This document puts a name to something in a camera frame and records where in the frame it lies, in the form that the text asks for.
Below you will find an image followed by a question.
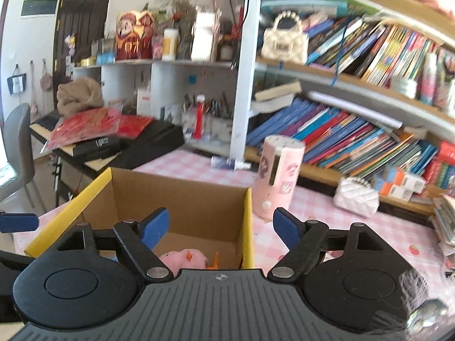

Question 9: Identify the white box red label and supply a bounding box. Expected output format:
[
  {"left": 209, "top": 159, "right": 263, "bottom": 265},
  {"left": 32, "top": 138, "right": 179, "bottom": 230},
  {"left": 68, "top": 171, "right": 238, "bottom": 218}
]
[{"left": 137, "top": 87, "right": 152, "bottom": 116}]

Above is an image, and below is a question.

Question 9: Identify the pen holder with pens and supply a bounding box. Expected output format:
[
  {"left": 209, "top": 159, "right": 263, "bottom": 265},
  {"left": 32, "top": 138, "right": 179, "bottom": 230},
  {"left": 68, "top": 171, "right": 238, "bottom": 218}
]
[{"left": 181, "top": 92, "right": 233, "bottom": 139}]

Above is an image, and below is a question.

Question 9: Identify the red figurine gift box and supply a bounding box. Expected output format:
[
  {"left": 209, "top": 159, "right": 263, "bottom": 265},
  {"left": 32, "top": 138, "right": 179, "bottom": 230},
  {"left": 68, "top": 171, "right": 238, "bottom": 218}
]
[{"left": 115, "top": 11, "right": 157, "bottom": 61}]

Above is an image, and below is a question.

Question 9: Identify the pink hanging bag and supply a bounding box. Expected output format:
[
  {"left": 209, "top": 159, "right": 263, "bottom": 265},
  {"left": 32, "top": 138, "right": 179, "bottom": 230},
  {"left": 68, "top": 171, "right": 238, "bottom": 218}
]
[{"left": 39, "top": 60, "right": 54, "bottom": 91}]

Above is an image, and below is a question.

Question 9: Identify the orange white carton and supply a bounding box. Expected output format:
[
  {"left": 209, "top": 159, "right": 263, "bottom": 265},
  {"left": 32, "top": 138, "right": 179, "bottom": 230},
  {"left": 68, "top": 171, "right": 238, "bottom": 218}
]
[
  {"left": 382, "top": 166, "right": 426, "bottom": 193},
  {"left": 371, "top": 176, "right": 413, "bottom": 201}
]

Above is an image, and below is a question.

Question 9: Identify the thick paperback book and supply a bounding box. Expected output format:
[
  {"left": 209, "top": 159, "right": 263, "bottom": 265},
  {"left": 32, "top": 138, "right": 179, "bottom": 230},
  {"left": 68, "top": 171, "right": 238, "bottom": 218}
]
[
  {"left": 251, "top": 96, "right": 295, "bottom": 112},
  {"left": 254, "top": 80, "right": 302, "bottom": 101}
]

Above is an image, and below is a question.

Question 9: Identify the dark brown door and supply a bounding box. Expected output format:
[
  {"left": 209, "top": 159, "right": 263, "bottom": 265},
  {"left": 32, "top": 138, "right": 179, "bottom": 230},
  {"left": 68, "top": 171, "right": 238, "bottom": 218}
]
[{"left": 53, "top": 0, "right": 115, "bottom": 95}]

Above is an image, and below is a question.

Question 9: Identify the black hanging cable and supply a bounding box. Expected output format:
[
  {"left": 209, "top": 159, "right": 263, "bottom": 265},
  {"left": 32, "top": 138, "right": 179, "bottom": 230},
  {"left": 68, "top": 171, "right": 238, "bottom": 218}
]
[{"left": 229, "top": 0, "right": 258, "bottom": 70}]

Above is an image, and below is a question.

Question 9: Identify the stack of magazines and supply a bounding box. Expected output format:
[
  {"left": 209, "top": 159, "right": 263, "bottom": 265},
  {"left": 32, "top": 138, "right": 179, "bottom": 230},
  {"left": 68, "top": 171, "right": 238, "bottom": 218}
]
[{"left": 432, "top": 194, "right": 455, "bottom": 256}]

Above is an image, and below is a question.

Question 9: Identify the row of leaning colourful books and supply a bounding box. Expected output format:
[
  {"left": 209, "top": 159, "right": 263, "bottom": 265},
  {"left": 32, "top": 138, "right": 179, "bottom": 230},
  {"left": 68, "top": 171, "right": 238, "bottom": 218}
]
[{"left": 246, "top": 96, "right": 439, "bottom": 180}]

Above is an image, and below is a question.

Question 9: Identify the white rolled paper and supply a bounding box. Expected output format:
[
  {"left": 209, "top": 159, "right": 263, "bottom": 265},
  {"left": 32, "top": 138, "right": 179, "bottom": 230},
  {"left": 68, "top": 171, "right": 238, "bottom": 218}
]
[{"left": 307, "top": 90, "right": 404, "bottom": 128}]

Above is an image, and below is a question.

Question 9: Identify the dried flower bunch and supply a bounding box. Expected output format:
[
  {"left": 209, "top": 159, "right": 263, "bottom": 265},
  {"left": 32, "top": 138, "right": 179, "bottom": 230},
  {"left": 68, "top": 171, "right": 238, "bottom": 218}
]
[{"left": 153, "top": 0, "right": 200, "bottom": 32}]

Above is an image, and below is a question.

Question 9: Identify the pink cylindrical container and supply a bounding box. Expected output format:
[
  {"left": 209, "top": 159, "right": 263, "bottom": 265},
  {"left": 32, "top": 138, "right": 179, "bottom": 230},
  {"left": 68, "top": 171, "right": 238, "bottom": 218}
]
[{"left": 252, "top": 135, "right": 305, "bottom": 220}]

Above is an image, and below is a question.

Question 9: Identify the grey chair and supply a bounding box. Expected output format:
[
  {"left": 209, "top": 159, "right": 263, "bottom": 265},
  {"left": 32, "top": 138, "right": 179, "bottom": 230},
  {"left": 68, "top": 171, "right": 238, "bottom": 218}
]
[{"left": 0, "top": 103, "right": 47, "bottom": 214}]

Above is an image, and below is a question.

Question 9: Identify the black flat box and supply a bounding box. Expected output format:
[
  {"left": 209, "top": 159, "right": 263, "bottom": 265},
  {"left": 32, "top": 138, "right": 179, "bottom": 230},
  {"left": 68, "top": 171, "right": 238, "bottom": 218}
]
[{"left": 53, "top": 134, "right": 123, "bottom": 162}]

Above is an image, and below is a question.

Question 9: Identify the red tassel ornament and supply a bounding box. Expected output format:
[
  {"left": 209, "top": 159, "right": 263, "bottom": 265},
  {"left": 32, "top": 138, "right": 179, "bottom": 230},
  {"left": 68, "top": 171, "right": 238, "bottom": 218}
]
[{"left": 194, "top": 94, "right": 207, "bottom": 139}]

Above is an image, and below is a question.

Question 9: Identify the row of thin picture books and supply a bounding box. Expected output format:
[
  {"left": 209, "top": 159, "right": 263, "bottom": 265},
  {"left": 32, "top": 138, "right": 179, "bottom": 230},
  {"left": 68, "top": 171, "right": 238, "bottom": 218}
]
[{"left": 307, "top": 16, "right": 445, "bottom": 88}]

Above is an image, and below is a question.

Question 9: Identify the blue white tube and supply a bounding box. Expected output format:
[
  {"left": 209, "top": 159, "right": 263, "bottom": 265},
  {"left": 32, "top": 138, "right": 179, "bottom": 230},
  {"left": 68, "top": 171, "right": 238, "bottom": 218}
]
[{"left": 210, "top": 156, "right": 251, "bottom": 171}]

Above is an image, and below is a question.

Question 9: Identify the white plastic bottle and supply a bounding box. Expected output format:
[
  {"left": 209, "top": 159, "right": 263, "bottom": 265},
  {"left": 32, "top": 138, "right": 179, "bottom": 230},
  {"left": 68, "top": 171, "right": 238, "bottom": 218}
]
[{"left": 162, "top": 28, "right": 178, "bottom": 61}]

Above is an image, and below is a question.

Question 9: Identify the floral print bottle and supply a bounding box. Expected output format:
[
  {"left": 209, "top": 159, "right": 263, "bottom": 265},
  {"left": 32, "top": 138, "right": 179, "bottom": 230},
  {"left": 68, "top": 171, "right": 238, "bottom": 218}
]
[{"left": 419, "top": 53, "right": 438, "bottom": 105}]

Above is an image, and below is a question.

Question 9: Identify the dark wall panel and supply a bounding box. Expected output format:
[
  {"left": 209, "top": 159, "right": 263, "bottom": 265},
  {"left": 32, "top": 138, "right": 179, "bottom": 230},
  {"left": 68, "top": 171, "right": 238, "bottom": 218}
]
[{"left": 20, "top": 0, "right": 58, "bottom": 18}]

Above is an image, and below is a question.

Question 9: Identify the black electronic keyboard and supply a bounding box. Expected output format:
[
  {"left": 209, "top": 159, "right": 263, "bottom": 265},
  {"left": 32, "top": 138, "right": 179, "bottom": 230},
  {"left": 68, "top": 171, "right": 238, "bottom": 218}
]
[{"left": 29, "top": 110, "right": 185, "bottom": 169}]

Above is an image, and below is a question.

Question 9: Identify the white bookshelf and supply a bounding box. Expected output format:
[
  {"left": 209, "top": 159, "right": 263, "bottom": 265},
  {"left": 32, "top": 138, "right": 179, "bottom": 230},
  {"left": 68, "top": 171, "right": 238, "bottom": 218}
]
[{"left": 73, "top": 0, "right": 455, "bottom": 217}]

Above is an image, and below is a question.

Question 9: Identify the dark tote bag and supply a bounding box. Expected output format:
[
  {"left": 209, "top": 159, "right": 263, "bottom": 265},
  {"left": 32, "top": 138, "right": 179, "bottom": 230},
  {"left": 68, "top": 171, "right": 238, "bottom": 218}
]
[{"left": 7, "top": 64, "right": 27, "bottom": 96}]

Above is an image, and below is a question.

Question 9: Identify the white round jar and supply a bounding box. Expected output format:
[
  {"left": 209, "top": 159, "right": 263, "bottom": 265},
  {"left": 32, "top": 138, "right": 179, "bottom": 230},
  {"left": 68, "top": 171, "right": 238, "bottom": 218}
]
[{"left": 391, "top": 76, "right": 418, "bottom": 99}]

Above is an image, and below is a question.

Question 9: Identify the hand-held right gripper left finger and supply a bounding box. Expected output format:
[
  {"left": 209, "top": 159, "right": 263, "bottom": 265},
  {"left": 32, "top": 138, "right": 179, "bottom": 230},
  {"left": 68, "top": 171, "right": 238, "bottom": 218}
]
[{"left": 57, "top": 208, "right": 175, "bottom": 283}]

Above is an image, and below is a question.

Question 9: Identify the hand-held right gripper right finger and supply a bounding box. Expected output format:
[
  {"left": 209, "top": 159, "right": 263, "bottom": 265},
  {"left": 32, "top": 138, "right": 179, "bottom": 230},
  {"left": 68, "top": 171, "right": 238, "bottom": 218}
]
[{"left": 266, "top": 208, "right": 392, "bottom": 283}]

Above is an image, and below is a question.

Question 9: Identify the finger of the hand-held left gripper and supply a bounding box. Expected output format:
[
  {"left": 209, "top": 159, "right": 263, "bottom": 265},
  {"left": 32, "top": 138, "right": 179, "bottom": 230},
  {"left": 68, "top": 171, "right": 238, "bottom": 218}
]
[{"left": 0, "top": 213, "right": 39, "bottom": 234}]

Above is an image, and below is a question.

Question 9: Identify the red boxed book set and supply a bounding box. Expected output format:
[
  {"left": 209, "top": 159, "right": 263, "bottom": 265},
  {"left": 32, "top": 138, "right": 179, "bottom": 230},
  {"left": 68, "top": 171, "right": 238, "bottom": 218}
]
[{"left": 423, "top": 141, "right": 455, "bottom": 189}]

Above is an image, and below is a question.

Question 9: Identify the white quilted pouch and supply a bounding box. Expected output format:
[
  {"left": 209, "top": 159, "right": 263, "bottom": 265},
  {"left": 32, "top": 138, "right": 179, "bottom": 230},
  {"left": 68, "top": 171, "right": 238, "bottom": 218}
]
[{"left": 333, "top": 177, "right": 380, "bottom": 218}]

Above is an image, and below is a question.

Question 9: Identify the pink printed desk mat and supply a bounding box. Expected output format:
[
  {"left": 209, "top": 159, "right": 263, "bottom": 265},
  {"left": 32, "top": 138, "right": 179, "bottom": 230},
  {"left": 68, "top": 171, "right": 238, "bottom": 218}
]
[{"left": 14, "top": 149, "right": 455, "bottom": 313}]

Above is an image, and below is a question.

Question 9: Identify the brown cloth bundle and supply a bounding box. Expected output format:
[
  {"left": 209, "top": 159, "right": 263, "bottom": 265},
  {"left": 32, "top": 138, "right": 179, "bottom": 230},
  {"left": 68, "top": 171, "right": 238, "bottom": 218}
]
[{"left": 56, "top": 77, "right": 104, "bottom": 117}]

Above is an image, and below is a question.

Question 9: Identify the red paper packet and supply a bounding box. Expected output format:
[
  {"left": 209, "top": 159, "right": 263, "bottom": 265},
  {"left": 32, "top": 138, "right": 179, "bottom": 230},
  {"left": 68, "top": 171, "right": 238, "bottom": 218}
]
[{"left": 44, "top": 108, "right": 123, "bottom": 150}]

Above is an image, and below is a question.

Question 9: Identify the cream pearl-handle handbag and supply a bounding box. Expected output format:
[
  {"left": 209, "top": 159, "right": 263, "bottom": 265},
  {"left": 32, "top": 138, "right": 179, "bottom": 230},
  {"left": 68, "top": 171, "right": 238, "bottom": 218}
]
[{"left": 261, "top": 11, "right": 309, "bottom": 65}]

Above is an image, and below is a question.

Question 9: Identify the yellow cardboard box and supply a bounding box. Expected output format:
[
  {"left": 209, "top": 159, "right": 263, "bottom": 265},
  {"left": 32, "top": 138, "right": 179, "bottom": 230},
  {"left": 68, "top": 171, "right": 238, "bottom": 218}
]
[{"left": 24, "top": 166, "right": 255, "bottom": 272}]

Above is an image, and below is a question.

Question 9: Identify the white paper carton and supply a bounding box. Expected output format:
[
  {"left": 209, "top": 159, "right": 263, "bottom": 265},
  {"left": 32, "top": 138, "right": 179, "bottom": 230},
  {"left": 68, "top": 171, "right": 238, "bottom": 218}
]
[{"left": 191, "top": 6, "right": 223, "bottom": 63}]

